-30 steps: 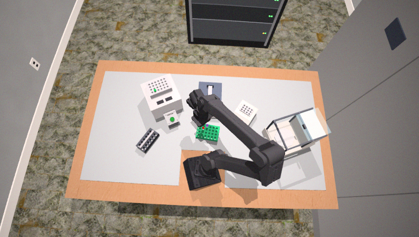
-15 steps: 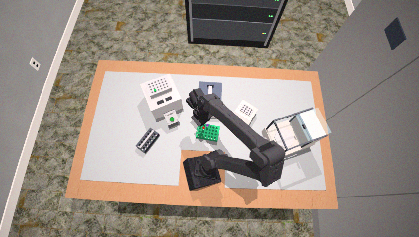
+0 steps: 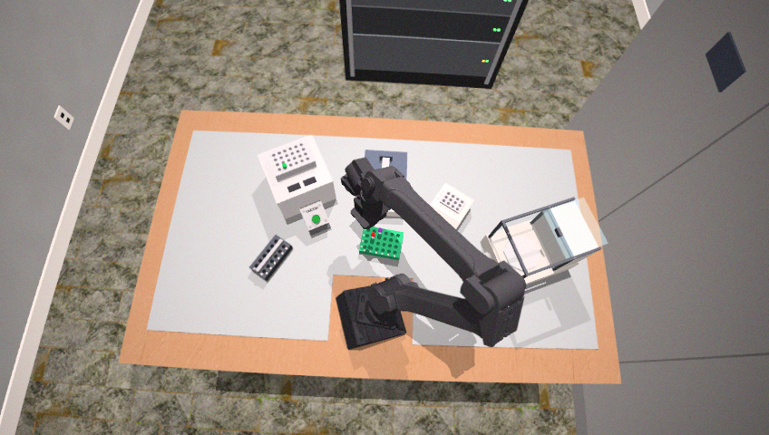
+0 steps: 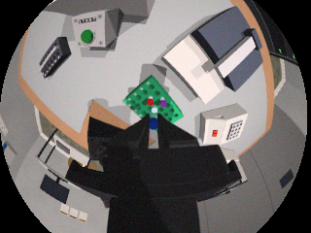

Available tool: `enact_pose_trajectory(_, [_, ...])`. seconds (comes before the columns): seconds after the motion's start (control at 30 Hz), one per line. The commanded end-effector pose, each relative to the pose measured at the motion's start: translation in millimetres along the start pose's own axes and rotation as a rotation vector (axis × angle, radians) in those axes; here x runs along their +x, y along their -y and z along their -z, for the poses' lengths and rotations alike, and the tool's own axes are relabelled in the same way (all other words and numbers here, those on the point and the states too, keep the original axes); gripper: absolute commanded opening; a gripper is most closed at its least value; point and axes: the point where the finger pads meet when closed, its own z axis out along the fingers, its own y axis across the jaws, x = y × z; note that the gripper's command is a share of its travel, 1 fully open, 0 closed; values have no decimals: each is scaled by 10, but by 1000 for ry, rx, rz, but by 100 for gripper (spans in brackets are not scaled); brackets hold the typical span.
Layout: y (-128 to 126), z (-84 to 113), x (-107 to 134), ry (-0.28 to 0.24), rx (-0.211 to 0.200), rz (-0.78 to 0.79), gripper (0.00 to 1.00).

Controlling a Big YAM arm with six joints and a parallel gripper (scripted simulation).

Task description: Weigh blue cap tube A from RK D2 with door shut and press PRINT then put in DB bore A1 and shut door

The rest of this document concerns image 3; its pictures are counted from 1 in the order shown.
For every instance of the light grey bench mat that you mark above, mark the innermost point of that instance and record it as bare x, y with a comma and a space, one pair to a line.
225, 214

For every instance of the white block with grey holes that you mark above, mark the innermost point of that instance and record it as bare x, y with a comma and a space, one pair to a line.
451, 212

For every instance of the green tube rack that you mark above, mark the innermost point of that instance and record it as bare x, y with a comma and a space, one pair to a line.
387, 245

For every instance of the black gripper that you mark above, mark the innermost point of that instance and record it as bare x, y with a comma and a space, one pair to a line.
370, 218

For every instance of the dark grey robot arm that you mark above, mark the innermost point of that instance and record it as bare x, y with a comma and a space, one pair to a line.
485, 306

